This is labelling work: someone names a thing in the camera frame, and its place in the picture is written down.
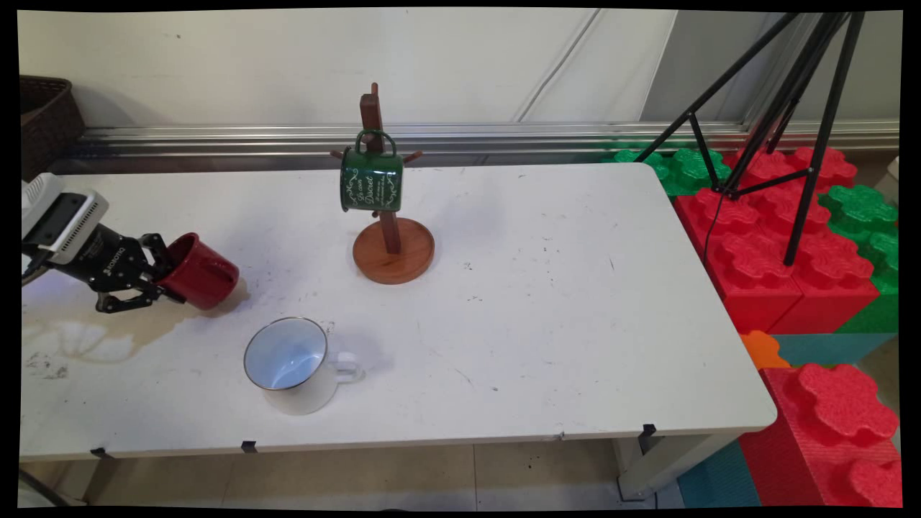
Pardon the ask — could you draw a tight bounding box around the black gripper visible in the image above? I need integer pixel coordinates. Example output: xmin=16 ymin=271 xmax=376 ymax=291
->
xmin=68 ymin=223 xmax=185 ymax=314

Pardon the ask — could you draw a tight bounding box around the dark wicker basket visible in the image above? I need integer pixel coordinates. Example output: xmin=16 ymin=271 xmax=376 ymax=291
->
xmin=20 ymin=76 xmax=87 ymax=177

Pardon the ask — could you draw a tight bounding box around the orange foam piece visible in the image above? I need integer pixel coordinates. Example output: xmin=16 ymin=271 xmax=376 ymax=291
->
xmin=739 ymin=330 xmax=791 ymax=371

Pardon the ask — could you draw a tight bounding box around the thin black tripod cable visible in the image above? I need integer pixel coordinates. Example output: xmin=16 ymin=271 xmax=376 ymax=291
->
xmin=702 ymin=191 xmax=722 ymax=263

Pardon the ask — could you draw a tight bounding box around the white table leg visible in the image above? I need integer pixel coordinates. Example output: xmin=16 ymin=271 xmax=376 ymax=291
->
xmin=617 ymin=432 xmax=743 ymax=501

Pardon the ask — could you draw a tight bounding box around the large red foam block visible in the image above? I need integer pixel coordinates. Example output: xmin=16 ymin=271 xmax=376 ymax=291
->
xmin=756 ymin=187 xmax=882 ymax=335
xmin=673 ymin=188 xmax=804 ymax=335

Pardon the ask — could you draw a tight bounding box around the black floor cable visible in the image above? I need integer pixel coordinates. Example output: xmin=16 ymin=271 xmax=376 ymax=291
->
xmin=20 ymin=468 xmax=69 ymax=509

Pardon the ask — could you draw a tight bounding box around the green enamel mug white print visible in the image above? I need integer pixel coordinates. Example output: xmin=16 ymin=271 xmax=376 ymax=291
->
xmin=340 ymin=129 xmax=405 ymax=214

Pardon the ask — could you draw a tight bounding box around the low red foam block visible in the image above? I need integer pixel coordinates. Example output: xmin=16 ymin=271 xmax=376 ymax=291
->
xmin=723 ymin=145 xmax=858 ymax=192

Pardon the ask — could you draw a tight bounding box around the wooden mug tree stand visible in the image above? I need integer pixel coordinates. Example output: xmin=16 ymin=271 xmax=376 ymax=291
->
xmin=330 ymin=83 xmax=436 ymax=286

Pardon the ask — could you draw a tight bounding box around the teal foam mat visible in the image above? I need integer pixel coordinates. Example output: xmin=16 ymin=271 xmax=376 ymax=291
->
xmin=771 ymin=332 xmax=898 ymax=368

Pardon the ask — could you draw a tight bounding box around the black tripod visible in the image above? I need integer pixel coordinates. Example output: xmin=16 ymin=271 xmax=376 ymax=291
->
xmin=633 ymin=11 xmax=866 ymax=267

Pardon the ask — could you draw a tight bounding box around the red enamel mug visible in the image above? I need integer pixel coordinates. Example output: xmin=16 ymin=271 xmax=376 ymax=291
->
xmin=155 ymin=232 xmax=240 ymax=311

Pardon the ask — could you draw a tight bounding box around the aluminium wall rail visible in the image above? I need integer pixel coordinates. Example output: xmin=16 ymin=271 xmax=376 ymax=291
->
xmin=54 ymin=120 xmax=900 ymax=173

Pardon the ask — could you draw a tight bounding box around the tall green foam block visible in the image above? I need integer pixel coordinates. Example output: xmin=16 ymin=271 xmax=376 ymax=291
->
xmin=819 ymin=184 xmax=900 ymax=333

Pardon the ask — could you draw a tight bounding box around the teal foam block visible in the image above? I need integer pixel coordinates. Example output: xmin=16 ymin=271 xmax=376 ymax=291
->
xmin=676 ymin=440 xmax=763 ymax=509

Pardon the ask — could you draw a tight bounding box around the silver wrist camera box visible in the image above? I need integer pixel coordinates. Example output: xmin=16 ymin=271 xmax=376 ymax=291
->
xmin=22 ymin=190 xmax=110 ymax=265

